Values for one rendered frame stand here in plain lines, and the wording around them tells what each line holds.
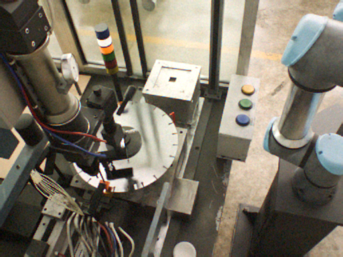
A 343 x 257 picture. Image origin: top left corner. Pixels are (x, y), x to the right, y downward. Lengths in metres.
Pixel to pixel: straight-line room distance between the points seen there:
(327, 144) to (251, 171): 1.07
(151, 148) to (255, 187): 1.12
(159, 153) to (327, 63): 0.53
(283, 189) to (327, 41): 0.63
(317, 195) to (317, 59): 0.57
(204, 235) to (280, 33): 2.22
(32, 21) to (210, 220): 0.81
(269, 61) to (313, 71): 2.00
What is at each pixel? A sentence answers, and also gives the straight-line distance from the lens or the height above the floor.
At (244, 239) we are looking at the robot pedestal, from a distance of 1.84.
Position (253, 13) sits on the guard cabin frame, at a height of 1.15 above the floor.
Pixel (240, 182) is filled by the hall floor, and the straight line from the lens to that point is 1.98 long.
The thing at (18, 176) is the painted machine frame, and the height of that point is 1.05.
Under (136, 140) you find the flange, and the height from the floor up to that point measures 0.96.
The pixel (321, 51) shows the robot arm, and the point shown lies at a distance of 0.66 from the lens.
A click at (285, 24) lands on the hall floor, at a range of 3.09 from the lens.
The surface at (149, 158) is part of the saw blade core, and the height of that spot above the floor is 0.95.
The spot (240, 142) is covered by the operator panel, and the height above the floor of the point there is 0.86.
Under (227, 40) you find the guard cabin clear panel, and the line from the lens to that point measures 1.20.
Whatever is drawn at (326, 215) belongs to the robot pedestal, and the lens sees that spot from 1.16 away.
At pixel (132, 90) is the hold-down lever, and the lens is 0.75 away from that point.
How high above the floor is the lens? 1.76
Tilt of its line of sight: 54 degrees down
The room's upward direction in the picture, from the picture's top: 7 degrees counter-clockwise
